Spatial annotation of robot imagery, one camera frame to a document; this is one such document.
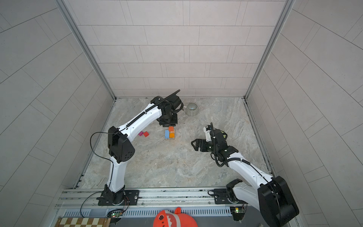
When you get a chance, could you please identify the light blue block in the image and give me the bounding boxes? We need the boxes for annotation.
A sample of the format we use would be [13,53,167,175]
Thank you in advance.
[164,130,169,139]

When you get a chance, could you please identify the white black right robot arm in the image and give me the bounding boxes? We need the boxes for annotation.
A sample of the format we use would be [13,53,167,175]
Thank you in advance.
[191,124,300,227]

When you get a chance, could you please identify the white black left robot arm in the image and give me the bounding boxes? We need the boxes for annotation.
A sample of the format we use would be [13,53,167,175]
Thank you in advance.
[97,90,183,206]

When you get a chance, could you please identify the red plush toy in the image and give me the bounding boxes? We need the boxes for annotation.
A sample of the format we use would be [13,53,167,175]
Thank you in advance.
[153,207,198,227]

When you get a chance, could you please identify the aluminium corner profile left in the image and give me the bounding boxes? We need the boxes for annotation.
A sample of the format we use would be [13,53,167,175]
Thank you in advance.
[55,0,116,100]

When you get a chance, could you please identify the aluminium corner profile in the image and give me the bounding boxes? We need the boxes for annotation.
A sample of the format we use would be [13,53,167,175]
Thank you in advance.
[244,0,295,100]
[55,0,116,100]

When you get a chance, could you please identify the aluminium corner profile right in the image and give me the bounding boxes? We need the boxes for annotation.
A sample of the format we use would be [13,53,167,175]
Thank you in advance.
[244,0,295,100]

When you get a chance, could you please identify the checkered chess board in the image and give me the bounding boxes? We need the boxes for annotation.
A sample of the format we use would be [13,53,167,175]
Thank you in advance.
[55,218,111,227]

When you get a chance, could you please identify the aluminium mounting rail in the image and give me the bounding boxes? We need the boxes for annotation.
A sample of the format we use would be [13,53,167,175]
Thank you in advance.
[55,185,294,209]

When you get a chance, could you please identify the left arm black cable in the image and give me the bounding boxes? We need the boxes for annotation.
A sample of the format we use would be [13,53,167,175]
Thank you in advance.
[80,131,120,218]

